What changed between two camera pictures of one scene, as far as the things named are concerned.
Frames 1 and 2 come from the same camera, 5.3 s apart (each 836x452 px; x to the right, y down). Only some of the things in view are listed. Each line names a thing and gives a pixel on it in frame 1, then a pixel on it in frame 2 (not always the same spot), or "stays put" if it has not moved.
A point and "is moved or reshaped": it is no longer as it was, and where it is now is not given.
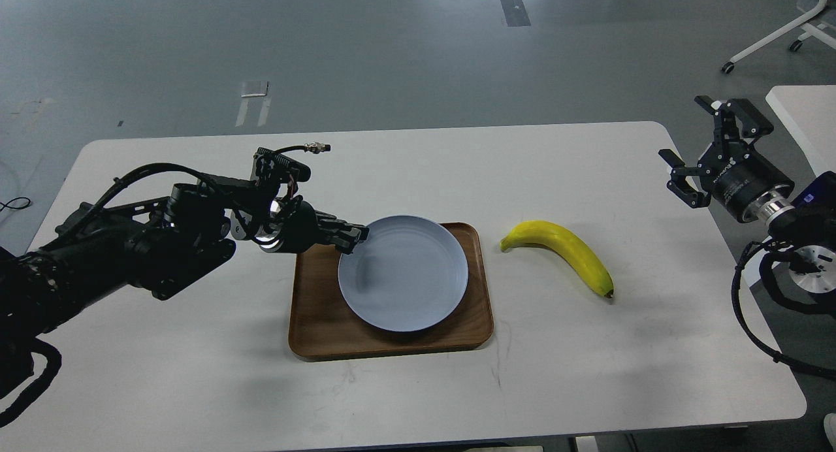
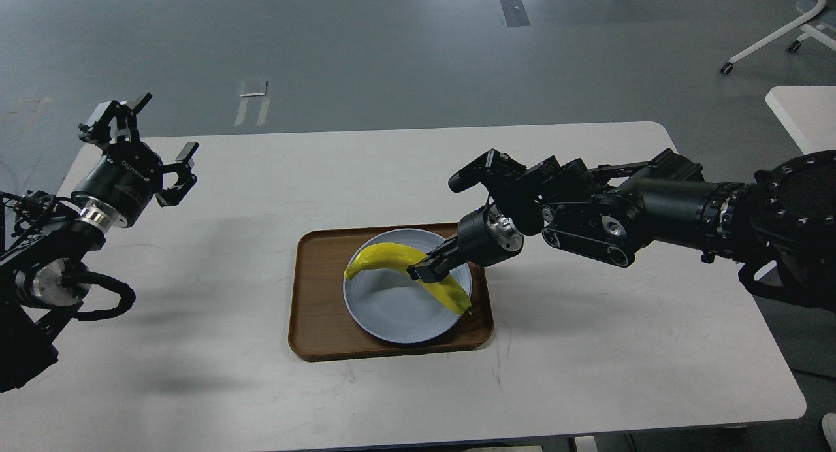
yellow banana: x=558 y=238 → x=449 y=289
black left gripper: x=295 y=226 → x=125 y=176
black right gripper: x=737 y=174 → x=485 y=236
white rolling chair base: x=822 y=32 stays put
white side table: x=809 y=111 stays put
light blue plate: x=409 y=274 is moved or reshaped
